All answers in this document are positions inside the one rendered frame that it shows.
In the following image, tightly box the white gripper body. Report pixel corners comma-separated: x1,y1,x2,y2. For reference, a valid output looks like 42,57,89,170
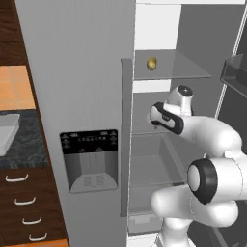
148,108,157,127

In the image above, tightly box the clear fridge crisper drawer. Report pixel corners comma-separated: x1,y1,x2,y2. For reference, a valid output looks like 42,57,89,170
129,132,206,198

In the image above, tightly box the yellow-green round fruit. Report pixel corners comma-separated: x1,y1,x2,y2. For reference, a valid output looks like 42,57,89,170
146,56,158,71

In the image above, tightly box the glass fridge shelf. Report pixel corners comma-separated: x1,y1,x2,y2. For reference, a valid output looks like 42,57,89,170
132,48,213,82

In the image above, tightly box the open grey fridge door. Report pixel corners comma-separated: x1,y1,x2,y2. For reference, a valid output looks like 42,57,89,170
213,0,247,247

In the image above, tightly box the grey fridge door with dispenser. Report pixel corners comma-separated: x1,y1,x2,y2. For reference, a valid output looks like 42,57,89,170
14,0,136,247

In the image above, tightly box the dark fridge door bin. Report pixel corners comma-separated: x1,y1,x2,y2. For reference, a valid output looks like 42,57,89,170
219,53,247,92

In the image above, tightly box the grey fridge bottom drawer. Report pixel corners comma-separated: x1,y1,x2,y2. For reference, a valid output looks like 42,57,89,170
127,192,168,237

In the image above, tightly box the grey fridge interior cabinet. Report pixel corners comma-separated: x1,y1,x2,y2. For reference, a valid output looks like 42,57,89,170
127,0,247,247

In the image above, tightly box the dark wood drawer front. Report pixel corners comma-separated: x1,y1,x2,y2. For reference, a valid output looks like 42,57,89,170
0,191,61,214
0,166,55,194
0,229,69,244
0,211,66,232

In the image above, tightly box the grey fridge door handle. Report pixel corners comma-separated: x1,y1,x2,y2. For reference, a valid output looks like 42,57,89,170
120,57,134,218

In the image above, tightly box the white curved drawer handle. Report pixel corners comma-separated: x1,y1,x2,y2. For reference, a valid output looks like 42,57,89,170
4,173,30,183
21,216,43,226
14,197,37,206
28,233,48,242

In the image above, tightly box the dark wood wall cupboard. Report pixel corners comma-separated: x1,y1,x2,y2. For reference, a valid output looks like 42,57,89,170
0,0,29,68

